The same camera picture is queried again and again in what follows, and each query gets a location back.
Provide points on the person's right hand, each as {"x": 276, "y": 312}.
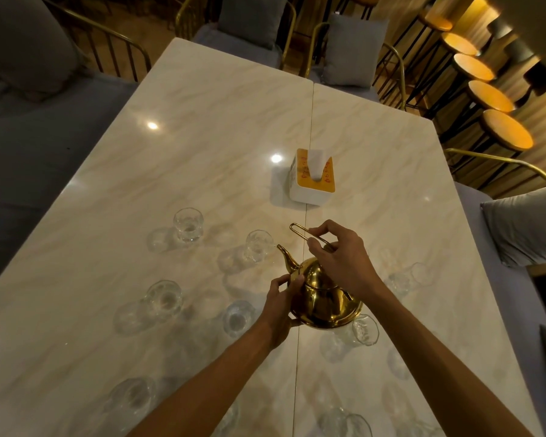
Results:
{"x": 346, "y": 263}

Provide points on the person's left hand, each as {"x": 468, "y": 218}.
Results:
{"x": 275, "y": 314}

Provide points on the person's left thumb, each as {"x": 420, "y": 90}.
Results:
{"x": 295, "y": 321}

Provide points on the person's right thumb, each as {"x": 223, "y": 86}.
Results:
{"x": 331, "y": 248}

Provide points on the gold metal teapot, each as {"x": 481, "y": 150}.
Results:
{"x": 321, "y": 300}

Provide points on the person's right forearm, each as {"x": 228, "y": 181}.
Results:
{"x": 437, "y": 364}

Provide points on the person's left forearm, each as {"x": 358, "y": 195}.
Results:
{"x": 209, "y": 386}

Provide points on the white and orange tissue box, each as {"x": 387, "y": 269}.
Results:
{"x": 311, "y": 188}

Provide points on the white tissue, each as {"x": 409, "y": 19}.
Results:
{"x": 316, "y": 162}

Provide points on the set of clear drinking glasses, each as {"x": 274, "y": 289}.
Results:
{"x": 188, "y": 225}

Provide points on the row of wooden bar stools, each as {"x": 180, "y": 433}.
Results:
{"x": 490, "y": 96}

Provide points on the grey upholstered bench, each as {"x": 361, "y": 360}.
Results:
{"x": 32, "y": 150}

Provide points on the large grey bolster cushion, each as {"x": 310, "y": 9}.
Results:
{"x": 25, "y": 38}

